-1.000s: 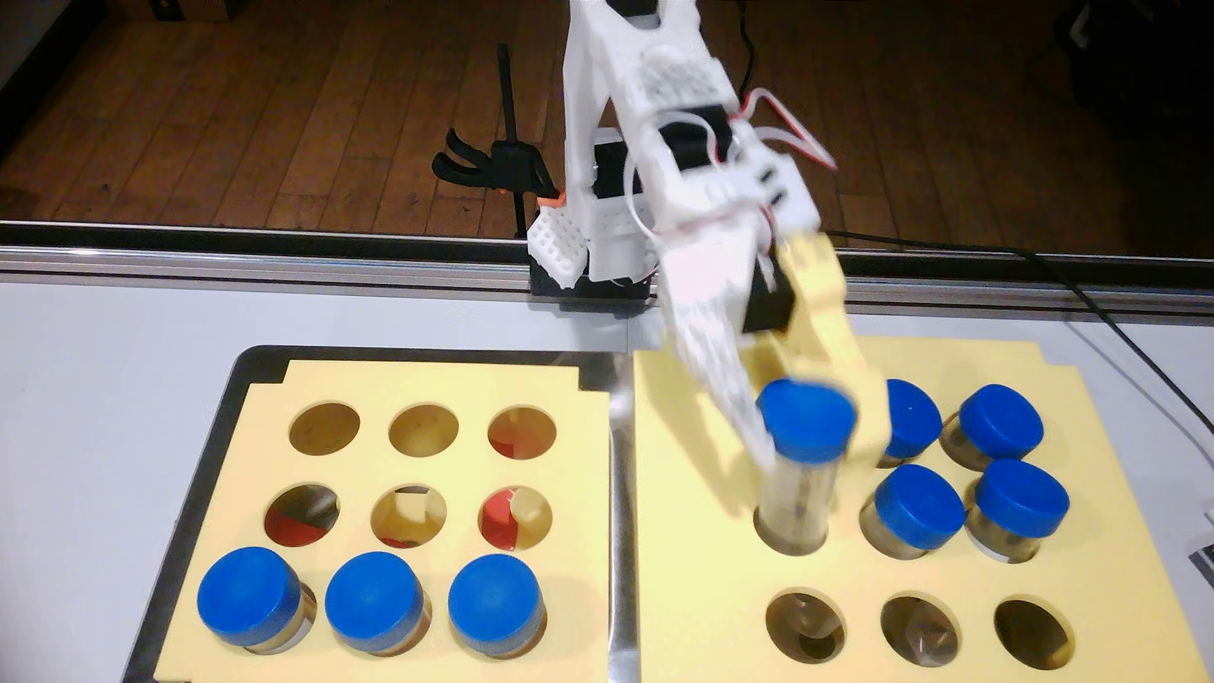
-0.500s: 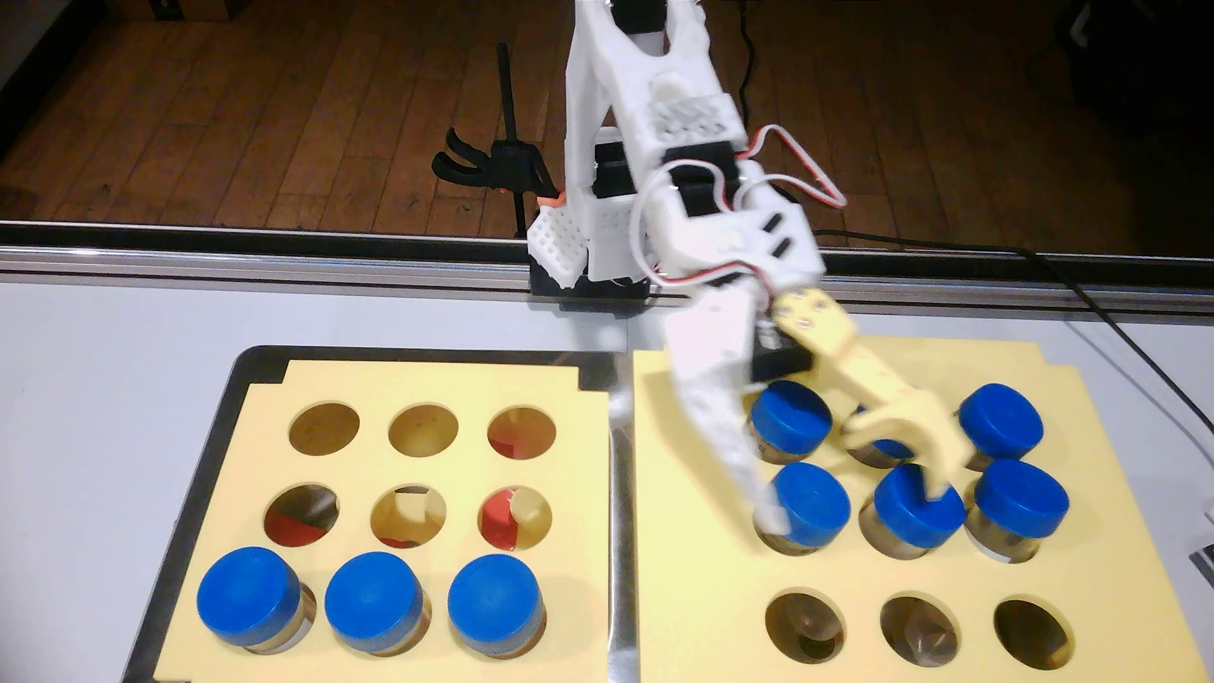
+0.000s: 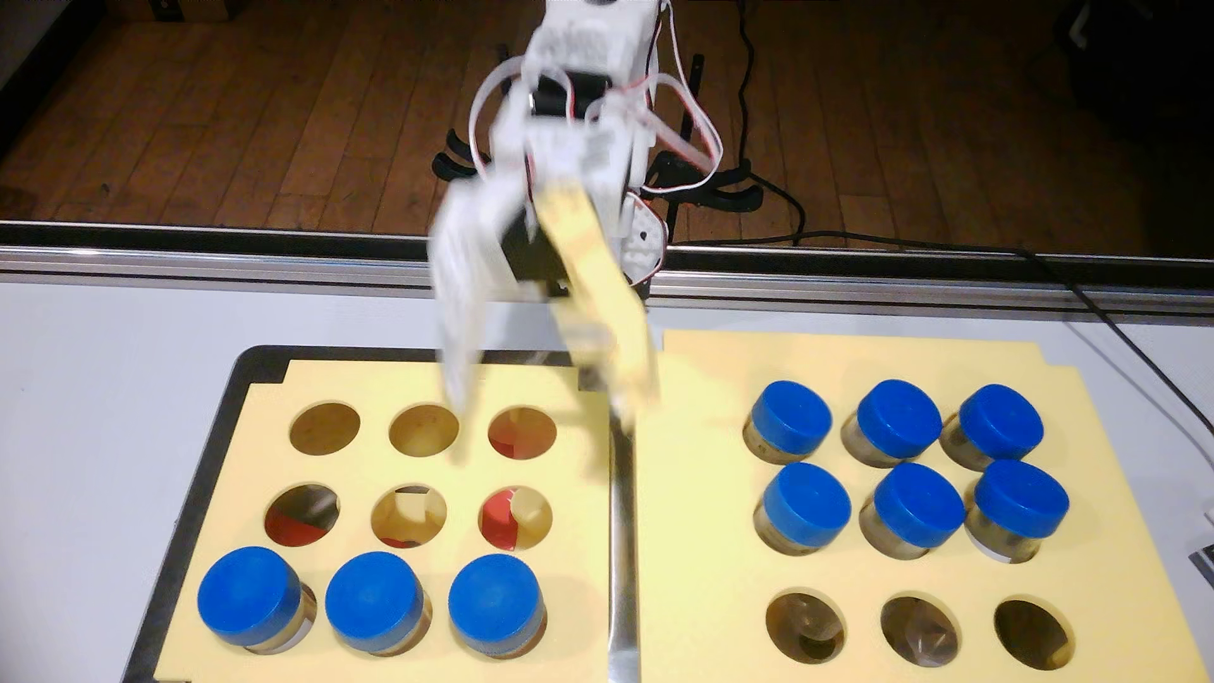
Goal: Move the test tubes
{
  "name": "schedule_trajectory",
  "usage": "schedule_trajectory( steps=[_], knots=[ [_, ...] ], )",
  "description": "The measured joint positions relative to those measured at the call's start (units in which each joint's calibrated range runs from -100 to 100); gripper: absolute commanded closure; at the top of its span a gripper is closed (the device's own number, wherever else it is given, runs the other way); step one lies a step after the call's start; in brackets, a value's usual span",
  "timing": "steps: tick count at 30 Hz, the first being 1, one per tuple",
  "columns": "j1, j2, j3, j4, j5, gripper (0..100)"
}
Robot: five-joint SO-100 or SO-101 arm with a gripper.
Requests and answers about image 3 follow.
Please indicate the white gripper with motor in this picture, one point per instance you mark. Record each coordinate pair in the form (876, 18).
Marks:
(530, 250)

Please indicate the blue capped clear test tube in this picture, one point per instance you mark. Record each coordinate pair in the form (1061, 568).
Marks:
(918, 503)
(899, 415)
(493, 602)
(247, 593)
(789, 415)
(806, 503)
(1020, 498)
(373, 598)
(1001, 419)

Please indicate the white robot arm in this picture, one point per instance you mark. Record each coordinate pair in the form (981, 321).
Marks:
(593, 28)

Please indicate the large yellow foam rack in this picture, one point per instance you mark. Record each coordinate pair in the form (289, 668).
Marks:
(702, 493)

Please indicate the yellow foam rack in tray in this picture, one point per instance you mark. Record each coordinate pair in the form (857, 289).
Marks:
(580, 569)

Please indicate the metal tray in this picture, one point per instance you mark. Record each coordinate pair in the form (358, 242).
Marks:
(204, 455)

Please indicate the dark bulky object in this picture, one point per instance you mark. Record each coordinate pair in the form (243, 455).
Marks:
(1138, 66)

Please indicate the small grey object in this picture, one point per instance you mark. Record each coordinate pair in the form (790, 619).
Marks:
(1206, 560)

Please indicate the aluminium table rail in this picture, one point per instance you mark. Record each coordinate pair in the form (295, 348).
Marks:
(284, 266)

